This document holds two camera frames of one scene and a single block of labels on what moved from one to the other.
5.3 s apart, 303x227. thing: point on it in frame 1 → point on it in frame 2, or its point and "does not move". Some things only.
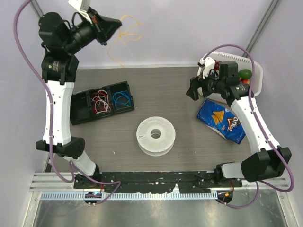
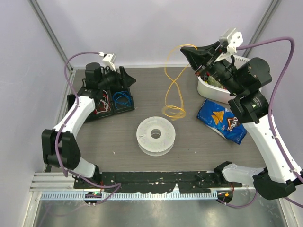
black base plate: (133, 182) does not move
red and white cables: (101, 101) does not move
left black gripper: (104, 28) → (121, 78)
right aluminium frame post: (262, 24) does not move
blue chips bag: (222, 118) does not move
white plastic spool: (152, 146) does not move
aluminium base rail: (49, 181) does not move
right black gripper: (196, 82) → (199, 56)
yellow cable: (124, 34) → (172, 82)
